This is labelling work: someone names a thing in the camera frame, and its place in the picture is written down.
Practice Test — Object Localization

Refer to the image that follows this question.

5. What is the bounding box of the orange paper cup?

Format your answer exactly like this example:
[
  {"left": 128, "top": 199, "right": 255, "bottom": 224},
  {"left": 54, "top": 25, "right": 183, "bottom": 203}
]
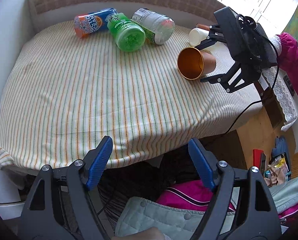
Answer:
[
  {"left": 195, "top": 23, "right": 210, "bottom": 31},
  {"left": 177, "top": 47, "right": 216, "bottom": 80}
]

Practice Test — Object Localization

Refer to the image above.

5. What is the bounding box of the white plastic cup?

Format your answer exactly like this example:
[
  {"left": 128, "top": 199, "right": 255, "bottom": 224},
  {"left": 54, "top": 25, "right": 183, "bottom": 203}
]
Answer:
[{"left": 188, "top": 28, "right": 209, "bottom": 47}]

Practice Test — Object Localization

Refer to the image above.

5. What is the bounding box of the white lace cloth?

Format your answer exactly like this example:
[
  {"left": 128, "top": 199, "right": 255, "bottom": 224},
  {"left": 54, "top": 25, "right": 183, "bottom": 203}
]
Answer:
[{"left": 262, "top": 66, "right": 298, "bottom": 132}]

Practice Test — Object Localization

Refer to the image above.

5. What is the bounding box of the clear labelled plastic bottle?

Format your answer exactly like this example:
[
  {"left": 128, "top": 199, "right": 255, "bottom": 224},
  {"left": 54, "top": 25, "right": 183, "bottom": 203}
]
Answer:
[{"left": 131, "top": 8, "right": 175, "bottom": 45}]

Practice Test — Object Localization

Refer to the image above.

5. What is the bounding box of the green plastic bottle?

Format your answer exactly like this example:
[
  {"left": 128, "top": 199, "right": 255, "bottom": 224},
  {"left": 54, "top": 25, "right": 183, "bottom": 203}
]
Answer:
[{"left": 107, "top": 12, "right": 146, "bottom": 53}]

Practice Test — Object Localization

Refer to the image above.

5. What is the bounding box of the striped table cloth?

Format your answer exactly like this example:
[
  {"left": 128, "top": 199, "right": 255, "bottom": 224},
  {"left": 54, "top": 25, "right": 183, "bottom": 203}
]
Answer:
[{"left": 0, "top": 21, "right": 262, "bottom": 170}]

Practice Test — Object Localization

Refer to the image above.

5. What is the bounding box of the blue orange soda can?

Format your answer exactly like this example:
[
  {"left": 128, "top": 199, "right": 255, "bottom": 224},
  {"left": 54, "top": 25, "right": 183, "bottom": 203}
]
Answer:
[{"left": 74, "top": 8, "right": 118, "bottom": 38}]

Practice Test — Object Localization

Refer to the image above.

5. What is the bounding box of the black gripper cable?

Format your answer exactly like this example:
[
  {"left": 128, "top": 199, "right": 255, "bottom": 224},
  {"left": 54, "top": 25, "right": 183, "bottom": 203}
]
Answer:
[{"left": 224, "top": 15, "right": 281, "bottom": 134}]

